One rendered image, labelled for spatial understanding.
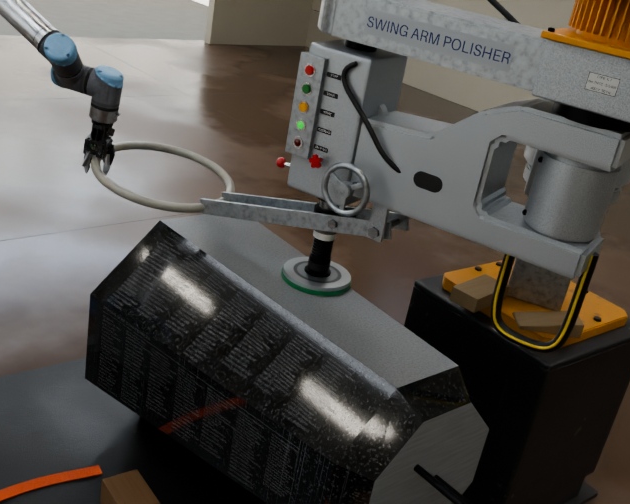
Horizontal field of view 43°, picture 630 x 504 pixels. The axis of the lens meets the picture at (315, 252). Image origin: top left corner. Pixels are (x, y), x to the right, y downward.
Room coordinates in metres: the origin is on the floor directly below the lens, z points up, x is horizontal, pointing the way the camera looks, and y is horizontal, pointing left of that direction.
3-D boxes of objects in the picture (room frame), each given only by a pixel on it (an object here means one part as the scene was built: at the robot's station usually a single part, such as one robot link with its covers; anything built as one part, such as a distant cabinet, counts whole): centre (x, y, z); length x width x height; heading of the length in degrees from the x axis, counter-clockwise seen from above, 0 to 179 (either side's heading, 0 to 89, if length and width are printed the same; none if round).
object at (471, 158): (2.04, -0.36, 1.30); 0.74 x 0.23 x 0.49; 61
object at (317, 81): (2.17, 0.10, 1.37); 0.08 x 0.03 x 0.28; 61
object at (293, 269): (2.24, -0.02, 0.84); 0.21 x 0.21 x 0.01
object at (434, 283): (2.54, -0.78, 0.37); 0.66 x 0.66 x 0.74; 43
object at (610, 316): (2.54, -0.78, 0.76); 0.49 x 0.49 x 0.05; 43
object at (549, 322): (2.31, -0.77, 0.80); 0.20 x 0.10 x 0.05; 94
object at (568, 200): (1.92, -0.60, 1.34); 0.19 x 0.19 x 0.20
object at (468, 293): (2.41, -0.56, 0.81); 0.20 x 0.10 x 0.05; 141
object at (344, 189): (2.08, -0.07, 1.20); 0.15 x 0.10 x 0.15; 61
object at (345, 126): (2.20, -0.09, 1.32); 0.36 x 0.22 x 0.45; 61
